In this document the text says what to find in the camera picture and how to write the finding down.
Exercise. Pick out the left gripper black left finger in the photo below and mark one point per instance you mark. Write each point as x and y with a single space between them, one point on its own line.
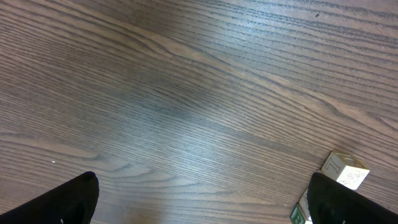
72 202

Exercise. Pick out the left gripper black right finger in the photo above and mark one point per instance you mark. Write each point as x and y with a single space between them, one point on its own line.
332 203

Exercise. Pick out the white red-edged block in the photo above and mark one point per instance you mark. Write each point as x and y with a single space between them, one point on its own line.
345 169

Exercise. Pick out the red M block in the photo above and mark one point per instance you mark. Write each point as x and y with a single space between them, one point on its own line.
303 202

